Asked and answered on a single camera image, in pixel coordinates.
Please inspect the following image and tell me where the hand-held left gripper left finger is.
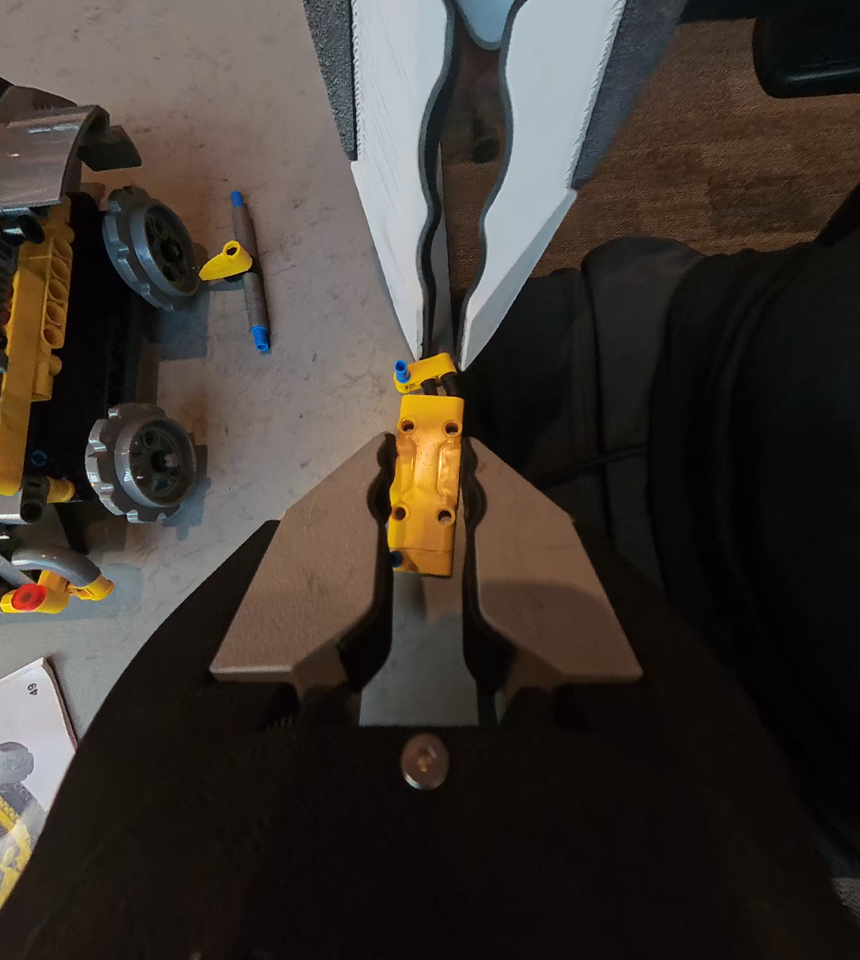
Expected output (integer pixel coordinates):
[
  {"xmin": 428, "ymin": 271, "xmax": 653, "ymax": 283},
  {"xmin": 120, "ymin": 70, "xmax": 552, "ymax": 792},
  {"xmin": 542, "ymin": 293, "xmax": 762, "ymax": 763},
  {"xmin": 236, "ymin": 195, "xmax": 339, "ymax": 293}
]
[{"xmin": 208, "ymin": 432, "xmax": 397, "ymax": 687}]

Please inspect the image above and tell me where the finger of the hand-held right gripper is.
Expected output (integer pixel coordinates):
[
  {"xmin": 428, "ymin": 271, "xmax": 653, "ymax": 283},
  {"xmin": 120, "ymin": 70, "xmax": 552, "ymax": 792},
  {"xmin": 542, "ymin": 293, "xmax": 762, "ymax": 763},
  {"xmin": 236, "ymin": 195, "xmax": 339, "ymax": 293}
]
[
  {"xmin": 349, "ymin": 0, "xmax": 459, "ymax": 363},
  {"xmin": 457, "ymin": 0, "xmax": 627, "ymax": 370}
]

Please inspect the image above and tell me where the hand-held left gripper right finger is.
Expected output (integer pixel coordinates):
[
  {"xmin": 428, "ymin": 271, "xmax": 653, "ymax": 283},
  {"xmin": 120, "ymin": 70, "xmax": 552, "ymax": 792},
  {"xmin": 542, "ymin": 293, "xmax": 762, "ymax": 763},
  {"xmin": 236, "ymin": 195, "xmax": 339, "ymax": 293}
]
[{"xmin": 458, "ymin": 436, "xmax": 644, "ymax": 691}]

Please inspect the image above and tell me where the yellow rectangular brick block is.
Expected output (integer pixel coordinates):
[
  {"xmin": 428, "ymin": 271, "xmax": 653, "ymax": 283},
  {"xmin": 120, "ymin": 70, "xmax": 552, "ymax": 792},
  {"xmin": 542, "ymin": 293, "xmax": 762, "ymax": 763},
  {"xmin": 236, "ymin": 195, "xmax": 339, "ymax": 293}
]
[{"xmin": 386, "ymin": 393, "xmax": 467, "ymax": 577}]

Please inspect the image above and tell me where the small yellow pin connector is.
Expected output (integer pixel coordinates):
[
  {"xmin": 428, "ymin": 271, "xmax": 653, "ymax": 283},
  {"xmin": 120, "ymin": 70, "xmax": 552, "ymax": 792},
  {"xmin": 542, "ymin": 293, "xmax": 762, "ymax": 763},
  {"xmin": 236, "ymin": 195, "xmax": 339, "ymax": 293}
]
[{"xmin": 392, "ymin": 352, "xmax": 462, "ymax": 397}]

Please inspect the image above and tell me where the grey axle with yellow cam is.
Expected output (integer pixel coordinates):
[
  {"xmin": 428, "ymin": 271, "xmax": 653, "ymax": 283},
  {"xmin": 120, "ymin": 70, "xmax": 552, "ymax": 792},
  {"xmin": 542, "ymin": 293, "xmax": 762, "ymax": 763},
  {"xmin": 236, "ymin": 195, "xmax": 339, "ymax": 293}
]
[{"xmin": 199, "ymin": 191, "xmax": 273, "ymax": 354}]

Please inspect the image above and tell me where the person's black clothing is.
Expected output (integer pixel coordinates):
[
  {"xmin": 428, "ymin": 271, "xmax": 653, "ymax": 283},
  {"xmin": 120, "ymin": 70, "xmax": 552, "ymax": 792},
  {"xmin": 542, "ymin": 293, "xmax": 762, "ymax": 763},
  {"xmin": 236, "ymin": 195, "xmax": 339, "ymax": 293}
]
[{"xmin": 466, "ymin": 236, "xmax": 860, "ymax": 901}]

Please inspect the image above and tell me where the yellow grey toy brick vehicle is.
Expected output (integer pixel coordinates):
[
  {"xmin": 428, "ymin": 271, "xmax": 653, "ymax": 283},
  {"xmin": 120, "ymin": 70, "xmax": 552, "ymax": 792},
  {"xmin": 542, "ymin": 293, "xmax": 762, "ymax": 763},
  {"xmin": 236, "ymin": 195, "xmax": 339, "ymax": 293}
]
[{"xmin": 0, "ymin": 66, "xmax": 202, "ymax": 618}]

